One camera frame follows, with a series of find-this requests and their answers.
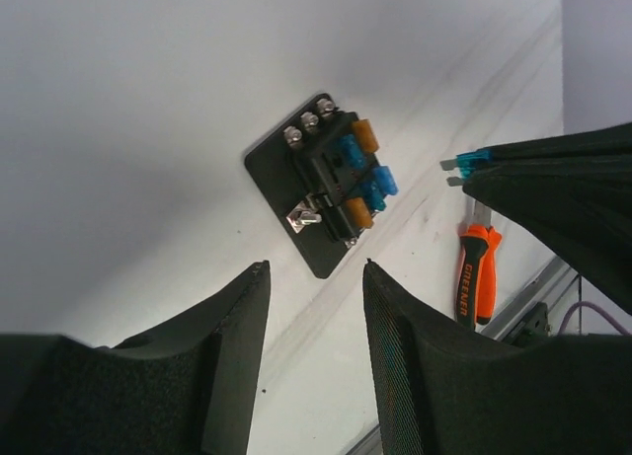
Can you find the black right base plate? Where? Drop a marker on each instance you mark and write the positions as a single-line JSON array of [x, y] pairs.
[[533, 328]]

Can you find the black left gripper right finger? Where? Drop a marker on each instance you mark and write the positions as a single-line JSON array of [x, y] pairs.
[[441, 388]]

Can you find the black fuse box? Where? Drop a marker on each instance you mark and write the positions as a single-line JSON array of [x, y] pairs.
[[303, 176]]

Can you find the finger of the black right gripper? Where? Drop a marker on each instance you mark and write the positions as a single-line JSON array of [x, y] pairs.
[[580, 208], [601, 147]]

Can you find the blue blade fuse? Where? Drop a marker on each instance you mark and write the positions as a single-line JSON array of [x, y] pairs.
[[385, 180], [466, 164], [352, 152], [373, 196]]

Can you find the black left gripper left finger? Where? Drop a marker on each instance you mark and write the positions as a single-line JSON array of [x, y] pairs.
[[185, 386]]

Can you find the orange fuse in box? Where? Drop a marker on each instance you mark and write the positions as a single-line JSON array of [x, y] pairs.
[[359, 212]]

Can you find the aluminium rail frame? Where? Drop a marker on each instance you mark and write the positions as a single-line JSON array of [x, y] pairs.
[[550, 287]]

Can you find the orange handled pliers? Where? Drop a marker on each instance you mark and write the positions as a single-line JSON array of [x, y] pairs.
[[476, 288]]

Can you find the orange blade fuse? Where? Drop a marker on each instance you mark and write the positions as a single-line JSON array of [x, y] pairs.
[[365, 136]]

